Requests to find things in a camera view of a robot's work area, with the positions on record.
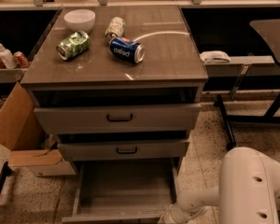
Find grey bottom drawer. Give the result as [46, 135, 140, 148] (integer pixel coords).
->
[62, 158, 178, 224]

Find grey drawer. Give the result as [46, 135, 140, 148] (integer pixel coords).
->
[62, 158, 178, 224]
[58, 140, 189, 161]
[35, 104, 201, 134]

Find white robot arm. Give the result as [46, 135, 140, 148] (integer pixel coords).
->
[158, 147, 280, 224]

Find grey middle drawer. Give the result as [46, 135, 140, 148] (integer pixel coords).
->
[58, 140, 189, 161]

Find grey top drawer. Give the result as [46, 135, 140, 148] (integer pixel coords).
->
[35, 104, 201, 134]

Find grey drawer cabinet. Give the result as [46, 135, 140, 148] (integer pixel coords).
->
[21, 5, 209, 173]

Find folded white cloth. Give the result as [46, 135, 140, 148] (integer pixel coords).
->
[200, 50, 231, 63]

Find brown cardboard box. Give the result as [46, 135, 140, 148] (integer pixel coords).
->
[0, 83, 77, 177]

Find blue pepsi can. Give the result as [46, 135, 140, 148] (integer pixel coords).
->
[109, 37, 145, 63]

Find pale green soda can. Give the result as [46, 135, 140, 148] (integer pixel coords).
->
[105, 17, 125, 42]

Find green crushed soda can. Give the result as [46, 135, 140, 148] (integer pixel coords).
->
[56, 31, 91, 61]

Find white bowl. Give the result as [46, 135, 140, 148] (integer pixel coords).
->
[63, 9, 95, 33]

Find red can right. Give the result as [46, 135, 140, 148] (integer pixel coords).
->
[14, 51, 30, 68]

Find white pump bottle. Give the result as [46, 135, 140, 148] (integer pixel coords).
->
[0, 43, 17, 69]

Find black table leg frame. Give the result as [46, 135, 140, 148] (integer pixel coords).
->
[214, 92, 280, 150]

